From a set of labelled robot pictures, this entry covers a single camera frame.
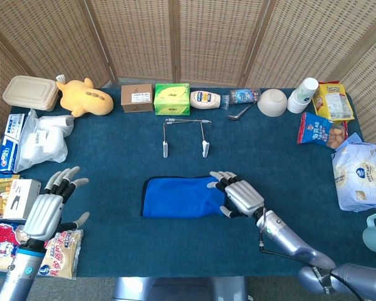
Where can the teal carpet table cover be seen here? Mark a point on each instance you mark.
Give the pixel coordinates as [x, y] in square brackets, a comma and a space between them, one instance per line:
[112, 150]

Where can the small plastic packet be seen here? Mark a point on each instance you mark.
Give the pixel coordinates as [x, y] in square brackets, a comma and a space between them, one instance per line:
[242, 96]

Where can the grey and blue cloth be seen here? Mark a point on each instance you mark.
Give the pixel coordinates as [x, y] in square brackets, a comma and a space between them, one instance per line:
[181, 197]

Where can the white plastic bag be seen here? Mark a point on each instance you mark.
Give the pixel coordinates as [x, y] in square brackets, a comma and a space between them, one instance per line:
[44, 141]

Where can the stack of paper cups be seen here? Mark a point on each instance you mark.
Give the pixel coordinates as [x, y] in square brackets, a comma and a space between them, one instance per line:
[302, 97]

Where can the brown cardboard box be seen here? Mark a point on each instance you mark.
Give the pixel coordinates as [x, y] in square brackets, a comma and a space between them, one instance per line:
[136, 98]

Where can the woven folding screen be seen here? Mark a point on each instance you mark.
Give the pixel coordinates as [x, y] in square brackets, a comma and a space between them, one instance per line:
[138, 37]

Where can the beige bowl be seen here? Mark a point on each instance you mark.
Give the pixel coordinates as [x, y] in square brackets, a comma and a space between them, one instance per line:
[272, 102]

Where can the beige lidded lunch box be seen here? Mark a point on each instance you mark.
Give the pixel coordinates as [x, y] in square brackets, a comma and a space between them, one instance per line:
[29, 92]

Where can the blue cookie bag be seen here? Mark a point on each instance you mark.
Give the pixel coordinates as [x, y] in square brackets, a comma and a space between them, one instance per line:
[316, 130]

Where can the white box black print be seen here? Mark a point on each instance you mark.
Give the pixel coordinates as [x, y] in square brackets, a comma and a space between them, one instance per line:
[22, 200]

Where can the green tissue pack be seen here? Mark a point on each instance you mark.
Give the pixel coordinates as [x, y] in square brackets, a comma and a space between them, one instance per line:
[171, 100]

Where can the yellow snack bag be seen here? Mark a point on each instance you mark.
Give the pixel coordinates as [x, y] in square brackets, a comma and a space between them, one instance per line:
[333, 102]

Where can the dark metal ladle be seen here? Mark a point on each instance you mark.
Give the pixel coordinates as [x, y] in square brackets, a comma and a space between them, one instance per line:
[235, 116]

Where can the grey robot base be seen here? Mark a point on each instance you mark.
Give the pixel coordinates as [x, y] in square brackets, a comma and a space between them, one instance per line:
[175, 290]

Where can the mayonnaise squeeze bottle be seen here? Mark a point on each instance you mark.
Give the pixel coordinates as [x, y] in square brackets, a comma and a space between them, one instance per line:
[205, 99]

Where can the red and blue snack bag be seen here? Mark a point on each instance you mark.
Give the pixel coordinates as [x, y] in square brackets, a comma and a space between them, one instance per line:
[0, 238]

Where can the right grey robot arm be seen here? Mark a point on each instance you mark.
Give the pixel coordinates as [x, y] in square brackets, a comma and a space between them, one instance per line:
[288, 241]

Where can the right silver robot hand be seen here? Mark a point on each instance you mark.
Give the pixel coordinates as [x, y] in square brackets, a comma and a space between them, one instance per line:
[244, 197]

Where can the pale blue tissue bag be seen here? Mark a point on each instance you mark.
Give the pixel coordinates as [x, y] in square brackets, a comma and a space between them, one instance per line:
[358, 175]

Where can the yellow plush toy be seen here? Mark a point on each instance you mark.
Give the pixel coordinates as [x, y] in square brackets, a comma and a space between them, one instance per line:
[84, 100]

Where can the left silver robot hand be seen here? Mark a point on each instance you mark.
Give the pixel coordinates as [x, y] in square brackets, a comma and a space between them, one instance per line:
[44, 213]

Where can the blue white toothpaste box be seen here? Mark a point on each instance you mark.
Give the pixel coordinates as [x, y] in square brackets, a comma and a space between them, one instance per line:
[7, 150]

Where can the beige noodle bag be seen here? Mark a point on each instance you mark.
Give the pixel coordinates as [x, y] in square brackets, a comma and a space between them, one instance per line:
[62, 257]

